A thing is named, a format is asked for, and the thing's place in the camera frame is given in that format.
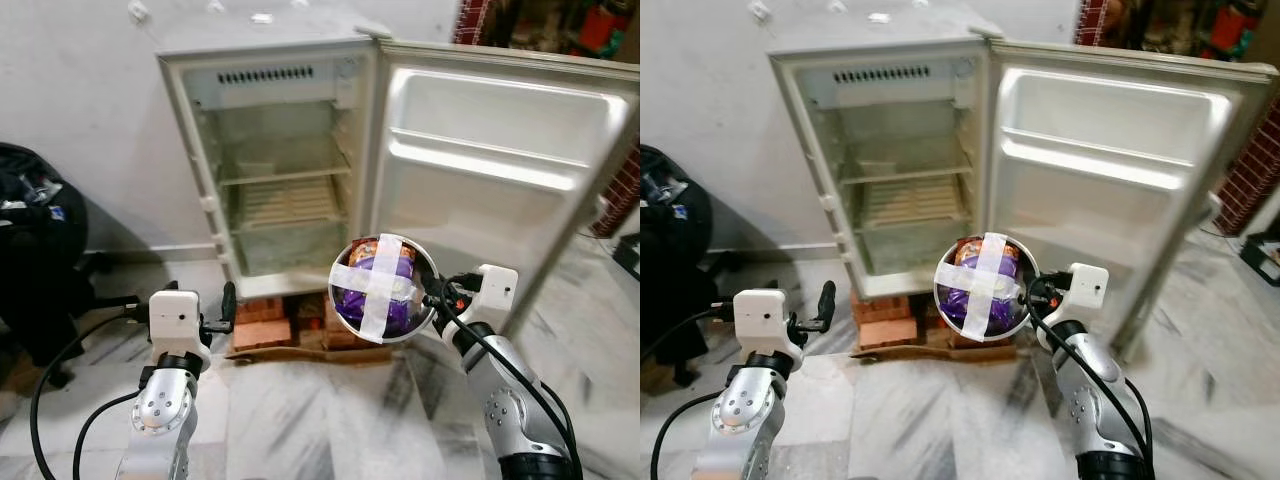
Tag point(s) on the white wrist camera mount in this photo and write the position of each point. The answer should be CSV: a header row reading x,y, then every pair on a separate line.
x,y
1087,290
498,292
760,320
175,320

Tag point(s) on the wide red brick pillar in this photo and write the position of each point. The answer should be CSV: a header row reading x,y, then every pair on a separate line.
x,y
622,195
1250,180

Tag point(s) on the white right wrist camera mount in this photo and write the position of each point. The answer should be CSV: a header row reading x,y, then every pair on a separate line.
x,y
498,292
1087,290

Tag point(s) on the black office chair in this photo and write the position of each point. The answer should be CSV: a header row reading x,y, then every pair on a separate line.
x,y
672,260
40,260

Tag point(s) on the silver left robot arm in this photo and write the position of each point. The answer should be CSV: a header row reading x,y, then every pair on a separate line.
x,y
160,415
745,415

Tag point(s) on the red container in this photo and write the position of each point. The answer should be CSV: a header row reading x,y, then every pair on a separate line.
x,y
1235,28
602,28

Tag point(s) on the white door shelf bar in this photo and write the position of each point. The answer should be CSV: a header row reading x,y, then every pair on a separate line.
x,y
480,160
1095,160

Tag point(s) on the white wall hook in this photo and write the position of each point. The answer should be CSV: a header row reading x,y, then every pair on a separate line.
x,y
760,12
880,18
262,18
138,12

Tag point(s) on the ribbed fridge drawer cover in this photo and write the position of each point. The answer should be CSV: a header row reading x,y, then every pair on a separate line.
x,y
290,205
912,205

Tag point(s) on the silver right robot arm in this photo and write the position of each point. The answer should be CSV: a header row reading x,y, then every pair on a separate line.
x,y
1090,400
510,400

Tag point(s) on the black basket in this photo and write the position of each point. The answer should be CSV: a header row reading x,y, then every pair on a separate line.
x,y
1262,260

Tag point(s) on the narrow red brick pillar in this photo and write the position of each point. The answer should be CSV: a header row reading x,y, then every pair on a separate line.
x,y
1092,20
473,20

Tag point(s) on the glass fridge shelf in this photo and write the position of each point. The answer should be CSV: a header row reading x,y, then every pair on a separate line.
x,y
290,176
905,176

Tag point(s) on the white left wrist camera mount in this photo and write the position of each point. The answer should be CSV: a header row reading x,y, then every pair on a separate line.
x,y
175,320
760,320

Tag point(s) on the taped white bowl purple contents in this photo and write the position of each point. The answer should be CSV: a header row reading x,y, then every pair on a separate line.
x,y
385,285
990,285

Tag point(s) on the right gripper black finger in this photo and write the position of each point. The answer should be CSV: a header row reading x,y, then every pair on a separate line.
x,y
1030,293
435,293

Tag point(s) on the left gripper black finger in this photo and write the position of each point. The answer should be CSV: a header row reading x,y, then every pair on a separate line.
x,y
827,305
228,305

